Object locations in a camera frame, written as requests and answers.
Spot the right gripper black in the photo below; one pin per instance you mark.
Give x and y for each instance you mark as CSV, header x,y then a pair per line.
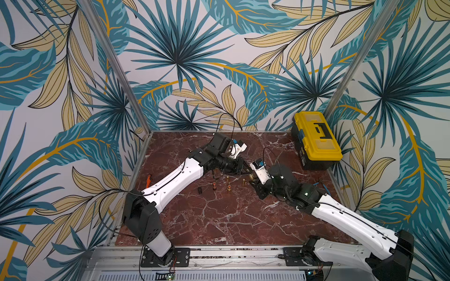
x,y
263,188

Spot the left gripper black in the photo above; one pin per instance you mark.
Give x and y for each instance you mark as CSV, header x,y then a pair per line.
x,y
239,165

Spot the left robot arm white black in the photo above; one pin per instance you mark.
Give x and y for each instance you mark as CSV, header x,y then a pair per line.
x,y
141,214

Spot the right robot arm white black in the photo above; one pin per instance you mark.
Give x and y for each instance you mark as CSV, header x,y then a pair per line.
x,y
386,254

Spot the yellow black toolbox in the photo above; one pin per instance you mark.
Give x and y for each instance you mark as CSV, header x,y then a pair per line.
x,y
314,141

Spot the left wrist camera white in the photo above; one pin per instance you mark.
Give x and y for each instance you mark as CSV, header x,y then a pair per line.
x,y
237,147

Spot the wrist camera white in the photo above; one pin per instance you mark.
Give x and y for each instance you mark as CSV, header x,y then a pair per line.
x,y
237,147
259,168

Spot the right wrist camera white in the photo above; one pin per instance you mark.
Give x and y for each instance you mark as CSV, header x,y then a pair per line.
x,y
259,168

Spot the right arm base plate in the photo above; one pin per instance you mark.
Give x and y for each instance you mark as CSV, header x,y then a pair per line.
x,y
296,256

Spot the orange handled screwdriver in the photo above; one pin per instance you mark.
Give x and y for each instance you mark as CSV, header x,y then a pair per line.
x,y
148,181

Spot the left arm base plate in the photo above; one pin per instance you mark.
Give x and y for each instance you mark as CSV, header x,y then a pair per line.
x,y
175,257

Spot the aluminium frame rail front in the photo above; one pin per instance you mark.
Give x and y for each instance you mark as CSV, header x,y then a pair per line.
x,y
213,263

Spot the aluminium corner post right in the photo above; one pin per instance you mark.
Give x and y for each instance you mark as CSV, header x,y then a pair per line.
x,y
372,36

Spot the aluminium corner post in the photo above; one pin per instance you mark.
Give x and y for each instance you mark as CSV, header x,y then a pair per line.
x,y
96,25
372,36

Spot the aluminium corner post left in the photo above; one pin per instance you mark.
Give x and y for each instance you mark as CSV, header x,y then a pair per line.
x,y
96,25

